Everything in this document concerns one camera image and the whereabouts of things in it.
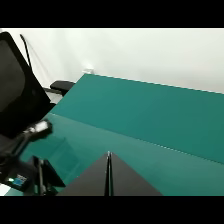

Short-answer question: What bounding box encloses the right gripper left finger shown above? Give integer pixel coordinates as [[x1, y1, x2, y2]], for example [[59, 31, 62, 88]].
[[57, 151, 110, 197]]

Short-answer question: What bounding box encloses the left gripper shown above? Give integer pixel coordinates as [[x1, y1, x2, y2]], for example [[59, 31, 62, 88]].
[[0, 155, 67, 197]]

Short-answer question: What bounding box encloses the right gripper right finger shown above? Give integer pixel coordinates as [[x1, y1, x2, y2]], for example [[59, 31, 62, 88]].
[[108, 151, 164, 197]]

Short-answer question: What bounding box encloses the black office chair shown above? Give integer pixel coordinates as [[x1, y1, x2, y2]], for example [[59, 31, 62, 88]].
[[0, 31, 76, 138]]

